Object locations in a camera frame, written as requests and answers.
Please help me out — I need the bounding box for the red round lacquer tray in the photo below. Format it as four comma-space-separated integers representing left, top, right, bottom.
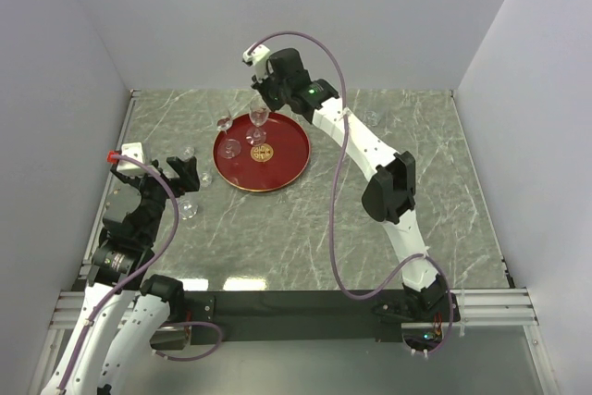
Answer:
213, 113, 311, 192

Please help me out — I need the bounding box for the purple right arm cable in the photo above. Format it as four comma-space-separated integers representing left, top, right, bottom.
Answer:
243, 31, 452, 357

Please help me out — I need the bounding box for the clear stemmed wine glass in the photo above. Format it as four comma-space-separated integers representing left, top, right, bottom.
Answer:
216, 110, 241, 159

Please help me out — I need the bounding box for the clear faceted tumbler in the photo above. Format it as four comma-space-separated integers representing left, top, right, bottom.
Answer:
177, 199, 199, 220
364, 110, 382, 127

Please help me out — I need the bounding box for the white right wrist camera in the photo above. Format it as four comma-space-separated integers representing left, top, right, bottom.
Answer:
242, 44, 270, 68

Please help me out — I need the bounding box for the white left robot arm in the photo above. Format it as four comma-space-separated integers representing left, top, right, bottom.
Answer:
43, 149, 200, 394

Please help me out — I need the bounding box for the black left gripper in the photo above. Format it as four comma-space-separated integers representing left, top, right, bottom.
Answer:
112, 154, 198, 243

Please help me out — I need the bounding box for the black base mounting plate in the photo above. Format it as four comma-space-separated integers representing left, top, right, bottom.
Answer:
184, 290, 411, 346

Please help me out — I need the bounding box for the tall clear champagne flute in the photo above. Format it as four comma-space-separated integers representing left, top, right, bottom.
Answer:
246, 99, 270, 147

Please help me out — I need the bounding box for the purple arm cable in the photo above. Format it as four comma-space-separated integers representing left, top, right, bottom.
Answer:
53, 154, 224, 389
243, 31, 452, 357

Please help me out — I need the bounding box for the small clear shot glass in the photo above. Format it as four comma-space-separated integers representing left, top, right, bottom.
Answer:
200, 172, 212, 187
181, 146, 195, 158

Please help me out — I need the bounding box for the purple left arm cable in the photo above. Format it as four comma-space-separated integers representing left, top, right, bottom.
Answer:
53, 154, 224, 389

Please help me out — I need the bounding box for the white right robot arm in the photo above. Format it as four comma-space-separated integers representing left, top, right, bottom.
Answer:
242, 44, 458, 322

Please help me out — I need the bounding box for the aluminium extrusion rail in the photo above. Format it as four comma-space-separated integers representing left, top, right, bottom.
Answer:
49, 289, 538, 330

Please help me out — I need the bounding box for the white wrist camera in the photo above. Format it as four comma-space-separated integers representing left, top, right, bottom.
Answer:
242, 44, 270, 68
106, 142, 151, 178

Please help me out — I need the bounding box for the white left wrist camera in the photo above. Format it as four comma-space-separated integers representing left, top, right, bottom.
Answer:
106, 142, 151, 178

